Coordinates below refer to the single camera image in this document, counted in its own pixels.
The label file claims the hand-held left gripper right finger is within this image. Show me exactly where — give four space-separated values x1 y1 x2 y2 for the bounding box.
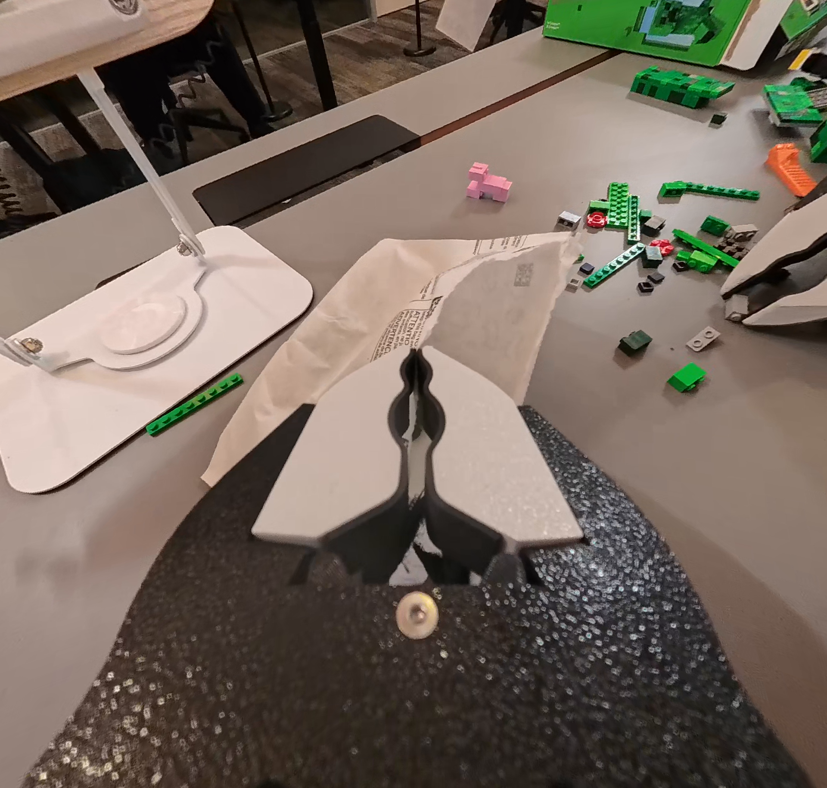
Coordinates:
419 347 587 554

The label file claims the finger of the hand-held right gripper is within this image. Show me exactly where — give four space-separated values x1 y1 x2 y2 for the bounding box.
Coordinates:
719 193 827 300
724 263 827 331

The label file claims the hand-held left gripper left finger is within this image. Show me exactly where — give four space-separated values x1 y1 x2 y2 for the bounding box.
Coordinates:
251 347 416 548

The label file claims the narrow green plate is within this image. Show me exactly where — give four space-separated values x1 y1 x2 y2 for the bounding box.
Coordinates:
623 195 650 246

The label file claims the wide green plate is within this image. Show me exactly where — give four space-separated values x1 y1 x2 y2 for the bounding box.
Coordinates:
588 182 634 236

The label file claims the white paper bag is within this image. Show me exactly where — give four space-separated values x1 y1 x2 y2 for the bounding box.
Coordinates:
200 229 582 488

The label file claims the grey desk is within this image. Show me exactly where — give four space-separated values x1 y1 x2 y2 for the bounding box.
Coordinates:
0 45 827 788

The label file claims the orange brick separator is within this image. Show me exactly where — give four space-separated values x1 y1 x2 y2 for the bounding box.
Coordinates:
765 143 820 197

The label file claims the green corner long plate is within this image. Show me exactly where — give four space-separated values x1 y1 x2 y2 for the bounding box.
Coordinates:
659 181 761 202

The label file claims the green creeper block build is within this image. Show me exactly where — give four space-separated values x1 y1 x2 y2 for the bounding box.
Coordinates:
630 66 736 109

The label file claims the green toy box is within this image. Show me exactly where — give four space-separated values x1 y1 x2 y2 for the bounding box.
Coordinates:
543 0 827 75

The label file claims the pink toy pig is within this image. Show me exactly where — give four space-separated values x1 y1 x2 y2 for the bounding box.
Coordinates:
466 162 514 204

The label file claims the black rectangular mat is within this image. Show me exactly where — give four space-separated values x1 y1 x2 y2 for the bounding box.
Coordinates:
193 115 421 227

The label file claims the black floor stand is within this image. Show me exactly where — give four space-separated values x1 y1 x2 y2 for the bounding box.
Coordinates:
407 0 440 57
239 12 293 123

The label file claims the white paper sheet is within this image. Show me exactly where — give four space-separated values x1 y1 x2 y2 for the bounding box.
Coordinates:
436 0 514 52

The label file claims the black table leg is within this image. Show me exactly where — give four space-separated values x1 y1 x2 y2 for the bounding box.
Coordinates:
294 0 340 110

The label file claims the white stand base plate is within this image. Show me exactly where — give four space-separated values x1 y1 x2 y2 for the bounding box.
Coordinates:
0 0 315 495

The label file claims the black coiled cable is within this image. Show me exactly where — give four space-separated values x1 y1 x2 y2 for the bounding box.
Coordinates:
174 38 214 110

